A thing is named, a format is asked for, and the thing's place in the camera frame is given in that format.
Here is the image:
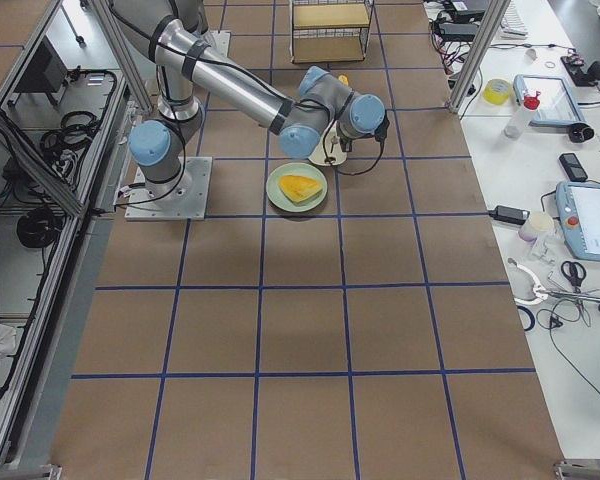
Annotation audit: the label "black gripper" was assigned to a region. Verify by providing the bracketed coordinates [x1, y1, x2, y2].
[336, 117, 389, 153]

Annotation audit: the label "white two-slot toaster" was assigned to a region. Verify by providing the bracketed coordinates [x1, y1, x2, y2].
[308, 126, 348, 167]

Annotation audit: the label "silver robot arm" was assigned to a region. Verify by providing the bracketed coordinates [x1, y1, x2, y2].
[107, 1, 389, 204]

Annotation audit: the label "toast slice on plate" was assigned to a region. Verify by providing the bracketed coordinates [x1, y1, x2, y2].
[278, 175, 323, 203]

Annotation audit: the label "light green plate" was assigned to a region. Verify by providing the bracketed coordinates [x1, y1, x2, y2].
[266, 162, 327, 212]

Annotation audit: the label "yellow tape roll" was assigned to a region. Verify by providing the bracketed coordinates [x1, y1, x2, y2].
[482, 78, 512, 105]

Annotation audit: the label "clear bottle red cap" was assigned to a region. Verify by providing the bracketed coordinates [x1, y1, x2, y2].
[503, 92, 540, 139]

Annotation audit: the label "far teach pendant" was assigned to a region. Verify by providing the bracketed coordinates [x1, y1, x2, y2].
[513, 74, 585, 127]

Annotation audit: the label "teach pendant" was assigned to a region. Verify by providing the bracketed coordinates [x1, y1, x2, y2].
[513, 74, 585, 127]
[555, 181, 600, 262]

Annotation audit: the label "white paper cup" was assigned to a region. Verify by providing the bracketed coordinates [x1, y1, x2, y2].
[518, 211, 555, 242]

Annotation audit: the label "near teach pendant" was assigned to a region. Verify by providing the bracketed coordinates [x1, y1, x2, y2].
[555, 181, 600, 262]

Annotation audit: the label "black scissors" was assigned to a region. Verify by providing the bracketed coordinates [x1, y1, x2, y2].
[560, 260, 587, 293]

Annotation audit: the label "wire grid shelf with wood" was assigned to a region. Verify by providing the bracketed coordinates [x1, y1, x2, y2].
[289, 0, 375, 64]

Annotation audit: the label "aluminium frame post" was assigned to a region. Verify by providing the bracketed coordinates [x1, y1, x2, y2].
[448, 0, 510, 113]

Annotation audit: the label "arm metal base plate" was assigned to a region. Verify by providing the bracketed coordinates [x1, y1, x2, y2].
[123, 156, 213, 221]

